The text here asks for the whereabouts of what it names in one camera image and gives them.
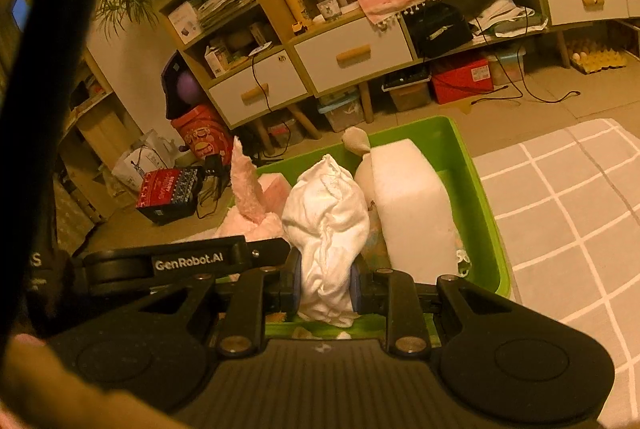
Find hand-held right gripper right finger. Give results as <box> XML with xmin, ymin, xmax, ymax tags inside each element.
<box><xmin>351</xmin><ymin>259</ymin><xmax>521</xmax><ymax>357</ymax></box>

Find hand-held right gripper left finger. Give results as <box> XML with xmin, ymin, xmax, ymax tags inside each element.
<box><xmin>134</xmin><ymin>253</ymin><xmax>302</xmax><ymax>356</ymax></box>

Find white cloth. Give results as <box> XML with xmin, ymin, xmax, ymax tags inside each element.
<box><xmin>281</xmin><ymin>153</ymin><xmax>371</xmax><ymax>329</ymax></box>

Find pink plush rabbit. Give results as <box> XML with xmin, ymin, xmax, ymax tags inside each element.
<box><xmin>214</xmin><ymin>136</ymin><xmax>294</xmax><ymax>283</ymax></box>

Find white foam block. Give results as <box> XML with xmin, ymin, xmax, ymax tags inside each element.
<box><xmin>372</xmin><ymin>141</ymin><xmax>462</xmax><ymax>281</ymax></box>

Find beige doll with checkered dress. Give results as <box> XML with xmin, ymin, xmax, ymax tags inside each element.
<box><xmin>341</xmin><ymin>126</ymin><xmax>384</xmax><ymax>231</ymax></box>

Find green plastic bin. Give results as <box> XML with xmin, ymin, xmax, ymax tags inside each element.
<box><xmin>249</xmin><ymin>116</ymin><xmax>514</xmax><ymax>341</ymax></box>

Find red patterned box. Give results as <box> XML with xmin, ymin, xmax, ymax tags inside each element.
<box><xmin>135</xmin><ymin>167</ymin><xmax>205</xmax><ymax>226</ymax></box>

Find white shopping bag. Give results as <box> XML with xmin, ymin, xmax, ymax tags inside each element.
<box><xmin>110</xmin><ymin>131</ymin><xmax>174</xmax><ymax>193</ymax></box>

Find red gift bag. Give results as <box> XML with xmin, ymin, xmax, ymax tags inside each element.
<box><xmin>170</xmin><ymin>104</ymin><xmax>234</xmax><ymax>160</ymax></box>

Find clear plastic storage box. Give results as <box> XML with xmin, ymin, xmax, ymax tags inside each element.
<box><xmin>382</xmin><ymin>68</ymin><xmax>432</xmax><ymax>112</ymax></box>
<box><xmin>264</xmin><ymin>116</ymin><xmax>306</xmax><ymax>148</ymax></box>
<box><xmin>487</xmin><ymin>48</ymin><xmax>526</xmax><ymax>85</ymax></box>
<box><xmin>317</xmin><ymin>93</ymin><xmax>366</xmax><ymax>132</ymax></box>

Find wooden side shelf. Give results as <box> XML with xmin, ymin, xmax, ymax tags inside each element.
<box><xmin>54</xmin><ymin>48</ymin><xmax>147</xmax><ymax>231</ymax></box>

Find white milk carton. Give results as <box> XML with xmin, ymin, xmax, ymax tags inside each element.
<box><xmin>203</xmin><ymin>46</ymin><xmax>227</xmax><ymax>78</ymax></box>

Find grey checkered blanket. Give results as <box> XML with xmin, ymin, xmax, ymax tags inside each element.
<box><xmin>472</xmin><ymin>118</ymin><xmax>640</xmax><ymax>429</ymax></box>

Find red cardboard box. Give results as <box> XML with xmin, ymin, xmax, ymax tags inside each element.
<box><xmin>430</xmin><ymin>58</ymin><xmax>494</xmax><ymax>105</ymax></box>

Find wooden cabinet unit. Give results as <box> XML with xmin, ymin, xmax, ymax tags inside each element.
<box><xmin>159</xmin><ymin>0</ymin><xmax>640</xmax><ymax>146</ymax></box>

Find small white box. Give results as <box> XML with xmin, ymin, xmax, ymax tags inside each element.
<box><xmin>167</xmin><ymin>1</ymin><xmax>204</xmax><ymax>42</ymax></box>

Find stack of papers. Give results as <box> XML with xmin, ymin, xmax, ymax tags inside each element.
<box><xmin>197</xmin><ymin>0</ymin><xmax>257</xmax><ymax>30</ymax></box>

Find black bag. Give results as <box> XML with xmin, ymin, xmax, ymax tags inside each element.
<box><xmin>403</xmin><ymin>2</ymin><xmax>474</xmax><ymax>58</ymax></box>

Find yellow bottle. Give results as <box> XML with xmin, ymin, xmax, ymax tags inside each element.
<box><xmin>283</xmin><ymin>0</ymin><xmax>312</xmax><ymax>30</ymax></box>

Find loose white papers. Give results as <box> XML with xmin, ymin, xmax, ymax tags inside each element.
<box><xmin>472</xmin><ymin>0</ymin><xmax>549</xmax><ymax>40</ymax></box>

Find egg carton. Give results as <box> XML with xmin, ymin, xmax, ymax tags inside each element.
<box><xmin>569</xmin><ymin>39</ymin><xmax>627</xmax><ymax>74</ymax></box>

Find dark strap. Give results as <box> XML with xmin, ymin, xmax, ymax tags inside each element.
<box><xmin>0</xmin><ymin>0</ymin><xmax>114</xmax><ymax>346</ymax></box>

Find black cable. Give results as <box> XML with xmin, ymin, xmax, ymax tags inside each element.
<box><xmin>415</xmin><ymin>0</ymin><xmax>582</xmax><ymax>106</ymax></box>

